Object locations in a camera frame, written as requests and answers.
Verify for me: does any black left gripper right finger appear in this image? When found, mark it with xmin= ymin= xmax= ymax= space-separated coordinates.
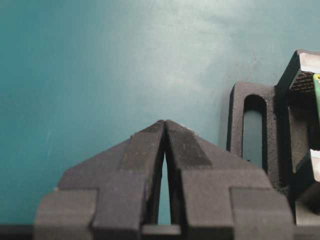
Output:
xmin=165 ymin=120 xmax=294 ymax=240

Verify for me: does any black bench vise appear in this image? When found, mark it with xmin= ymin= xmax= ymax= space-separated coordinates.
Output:
xmin=226 ymin=49 xmax=320 ymax=227

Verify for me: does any green circuit board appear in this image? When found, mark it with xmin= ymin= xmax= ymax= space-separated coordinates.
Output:
xmin=312 ymin=73 xmax=320 ymax=109

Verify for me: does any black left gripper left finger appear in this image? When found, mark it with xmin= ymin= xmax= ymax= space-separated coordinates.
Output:
xmin=34 ymin=120 xmax=165 ymax=240

